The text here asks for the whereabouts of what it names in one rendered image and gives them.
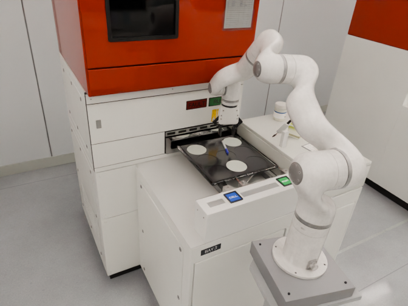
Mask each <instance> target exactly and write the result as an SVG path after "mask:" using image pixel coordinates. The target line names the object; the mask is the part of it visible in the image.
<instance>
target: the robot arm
mask: <svg viewBox="0 0 408 306"><path fill-rule="evenodd" d="M283 46H284V41H283V38H282V37H281V35H280V34H279V33H278V32H277V31H275V30H273V29H267V30H264V31H263V32H261V33H260V34H259V35H258V36H257V38H256V39H255V40H254V41H253V43H252V44H251V45H250V47H249V48H248V50H247V51H246V52H245V54H244V55H243V57H241V59H240V60H239V62H237V63H234V64H231V65H229V66H226V67H224V68H222V69H220V70H219V71H218V72H217V73H216V74H215V75H214V76H213V77H212V78H211V80H210V82H209V84H208V91H209V93H210V94H211V95H215V96H218V95H221V96H222V100H221V104H220V106H219V111H218V115H217V118H216V119H215V120H213V121H212V122H213V123H214V124H215V125H216V126H217V127H218V134H219V136H220V137H221V136H222V126H223V124H232V125H233V127H232V130H231V134H232V136H234V134H235V131H236V129H237V127H238V126H239V125H240V124H241V123H243V121H242V120H241V119H240V118H239V105H238V102H239V95H240V85H241V81H245V80H248V79H250V78H251V77H253V76H255V77H256V78H257V79H258V80H259V81H260V82H262V83H266V84H289V85H291V86H292V87H293V89H294V90H293V91H292V92H291V93H290V94H289V96H288V98H287V100H286V110H287V112H288V115H289V118H290V120H291V122H292V124H293V126H294V128H295V130H296V132H297V133H298V134H299V135H300V136H301V137H302V138H303V139H304V140H305V141H307V142H308V143H310V144H311V145H313V146H314V147H315V148H316V149H317V150H318V151H309V152H304V153H301V154H299V155H297V156H296V157H295V158H294V159H293V161H292V162H291V164H290V167H289V169H288V176H289V179H290V181H291V183H292V185H293V186H294V188H295V190H296V192H297V196H298V200H297V205H296V208H295V211H294V214H293V218H292V221H291V224H290V228H289V230H288V234H287V236H286V237H281V238H280V239H278V240H277V241H275V243H274V245H273V248H272V255H273V259H274V261H275V262H276V263H277V265H278V266H279V267H280V268H281V269H282V270H284V271H285V272H286V273H288V274H290V275H292V276H294V277H296V278H300V279H306V280H310V279H317V278H319V277H321V276H322V275H323V274H324V273H325V272H326V269H327V265H328V263H327V258H326V256H325V254H324V253H323V252H322V249H323V246H324V243H325V241H326V238H327V236H328V233H329V231H330V228H331V225H332V223H333V220H334V218H335V214H336V205H335V203H334V201H333V200H332V199H331V198H330V197H329V196H327V195H325V194H324V192H326V191H331V190H336V189H344V188H351V187H354V186H356V185H358V184H360V183H361V182H362V181H363V180H364V178H365V176H366V172H367V167H366V162H365V160H364V157H363V156H362V155H361V153H360V152H359V151H358V150H357V148H356V147H355V146H354V145H353V144H352V143H351V142H350V141H349V140H348V139H346V138H345V137H344V136H343V135H342V134H341V133H340V132H339V131H338V130H337V129H335V128H334V127H333V126H332V125H331V124H330V123H329V122H328V120H327V119H326V117H325V116H324V114H323V112H322V110H321V107H320V105H319V103H318V101H317V99H316V96H315V84H316V80H317V78H318V75H319V69H318V65H317V64H316V62H315V61H314V60H313V59H312V58H310V57H309V56H305V55H288V54H280V52H281V50H282V48H283ZM217 121H219V124H217V123H216V122H217ZM238 121H239V122H238Z"/></svg>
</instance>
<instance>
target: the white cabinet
mask: <svg viewBox="0 0 408 306"><path fill-rule="evenodd" d="M136 179H137V205H138V230H139V244H140V265H141V267H142V270H143V272H144V274H145V276H146V278H147V280H148V282H149V284H150V286H151V288H152V290H153V292H154V295H155V297H156V299H157V301H158V303H159V306H263V304H264V297H263V296H262V293H261V292H260V290H259V287H258V286H257V284H256V281H255V280H254V277H253V275H252V274H251V271H250V269H249V267H250V264H251V262H252V261H253V257H252V255H251V254H250V248H251V242H252V241H254V240H262V239H271V238H276V237H284V236H287V234H288V230H289V228H290V224H291V221H292V218H293V214H294V212H292V213H289V214H287V215H284V216H282V217H278V218H276V219H273V220H270V221H268V222H265V223H262V224H260V225H256V226H254V227H251V228H248V229H245V230H243V231H240V232H238V233H234V234H232V235H229V236H226V237H223V238H221V239H218V240H215V241H213V242H210V243H207V244H204V245H201V246H198V247H196V248H193V249H190V247H189V246H188V244H187V243H186V241H185V240H184V238H183V237H182V235H181V234H180V232H179V231H178V229H177V228H176V226H175V225H174V223H173V222H172V220H171V218H170V217H169V216H168V214H167V212H166V211H165V209H164V208H163V207H162V205H161V203H160V202H159V201H158V199H157V198H156V196H155V194H154V193H153V191H152V189H151V188H150V187H149V185H148V184H147V182H146V180H145V179H144V178H143V176H142V175H141V173H140V171H139V170H138V168H137V167H136ZM361 190H362V186H360V187H358V188H355V189H352V190H350V191H347V192H344V193H342V194H338V195H336V196H333V197H331V199H332V200H333V201H334V203H335V205H336V214H335V218H334V220H333V223H332V225H331V228H330V231H329V233H328V236H327V238H326V241H325V243H324V248H325V249H326V250H327V252H328V253H329V254H330V255H331V257H332V258H333V259H334V261H335V259H336V256H337V254H338V251H339V249H340V246H341V243H342V240H343V238H344V235H345V232H346V230H347V227H348V225H349V222H350V219H351V217H352V214H353V211H354V209H355V206H356V203H357V201H358V198H359V195H360V193H361Z"/></svg>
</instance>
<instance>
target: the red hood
mask: <svg viewBox="0 0 408 306"><path fill-rule="evenodd" d="M259 1H260V0H52V8H53V15H54V20H55V28H56V35H57V40H58V48H59V52H60V53H61V55H62V56H63V58H64V59H65V61H66V63H67V64H68V66H69V67H70V69H71V70H72V72H73V73H74V75H75V76H76V78H77V80H78V81H79V82H80V84H81V85H82V87H83V89H84V90H85V92H86V93H87V95H88V96H89V97H95V96H101V95H111V94H120V93H126V92H136V91H141V90H151V89H161V88H167V87H176V86H186V85H192V84H201V83H209V82H210V80H211V78H212V77H213V76H214V75H215V74H216V73H217V72H218V71H219V70H220V69H222V68H224V67H226V66H229V65H231V64H234V63H237V62H239V60H240V59H241V57H243V55H244V54H245V52H246V51H247V50H248V48H249V47H250V45H251V44H252V43H253V41H254V37H255V32H256V24H257V15H258V10H259Z"/></svg>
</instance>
